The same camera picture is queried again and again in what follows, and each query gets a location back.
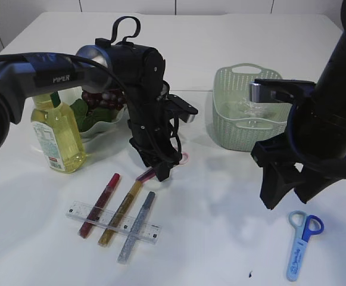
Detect red artificial grape bunch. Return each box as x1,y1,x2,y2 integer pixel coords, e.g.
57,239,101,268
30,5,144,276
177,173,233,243
71,89,129,132

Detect gold glitter glue pen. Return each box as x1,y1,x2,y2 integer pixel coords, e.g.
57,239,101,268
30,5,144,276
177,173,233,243
98,180,143,247

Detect silver glitter glue pen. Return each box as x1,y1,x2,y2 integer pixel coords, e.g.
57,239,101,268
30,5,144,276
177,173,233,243
117,191,155,265

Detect pale green wavy plate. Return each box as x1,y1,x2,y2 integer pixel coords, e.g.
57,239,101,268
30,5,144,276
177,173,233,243
59,87,127,139

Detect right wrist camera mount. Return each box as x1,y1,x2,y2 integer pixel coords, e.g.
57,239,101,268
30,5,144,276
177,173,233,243
248,79,316,104

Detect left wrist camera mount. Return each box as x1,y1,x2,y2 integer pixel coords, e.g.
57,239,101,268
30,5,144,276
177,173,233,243
163,94,198,123

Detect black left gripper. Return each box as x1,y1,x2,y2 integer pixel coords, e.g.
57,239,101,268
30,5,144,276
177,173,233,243
128,102,182,182

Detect red glitter glue pen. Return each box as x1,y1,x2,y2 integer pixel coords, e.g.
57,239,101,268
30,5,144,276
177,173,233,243
79,173,120,238

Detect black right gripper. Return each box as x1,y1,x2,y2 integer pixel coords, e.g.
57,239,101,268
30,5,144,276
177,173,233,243
251,101,346,210

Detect pink purple scissors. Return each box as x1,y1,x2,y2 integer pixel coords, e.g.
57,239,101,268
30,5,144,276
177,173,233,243
136,152,189,183

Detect clear plastic ruler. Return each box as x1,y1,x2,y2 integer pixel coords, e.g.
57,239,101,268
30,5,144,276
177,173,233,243
66,201,161,244

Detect yellow tea bottle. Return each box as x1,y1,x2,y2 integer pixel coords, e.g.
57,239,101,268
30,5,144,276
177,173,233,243
30,92,86,173

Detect clear plastic sheet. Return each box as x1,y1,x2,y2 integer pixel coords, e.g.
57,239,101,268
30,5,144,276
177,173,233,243
235,100,269,128

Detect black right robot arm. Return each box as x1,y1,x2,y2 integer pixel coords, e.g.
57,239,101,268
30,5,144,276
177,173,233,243
249,1,346,209

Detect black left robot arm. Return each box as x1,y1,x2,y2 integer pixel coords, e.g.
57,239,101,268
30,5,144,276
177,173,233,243
0,39,182,181

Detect pale green plastic basket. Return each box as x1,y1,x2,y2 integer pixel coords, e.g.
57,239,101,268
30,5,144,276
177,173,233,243
213,63,291,152

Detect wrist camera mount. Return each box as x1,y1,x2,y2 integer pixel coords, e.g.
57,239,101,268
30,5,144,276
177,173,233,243
163,94,198,123
248,79,316,104

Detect blue scissors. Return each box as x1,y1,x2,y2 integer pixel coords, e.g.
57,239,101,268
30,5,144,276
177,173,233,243
286,210,325,282

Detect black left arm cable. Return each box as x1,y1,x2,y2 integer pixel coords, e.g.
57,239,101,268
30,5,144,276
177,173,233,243
0,16,182,163

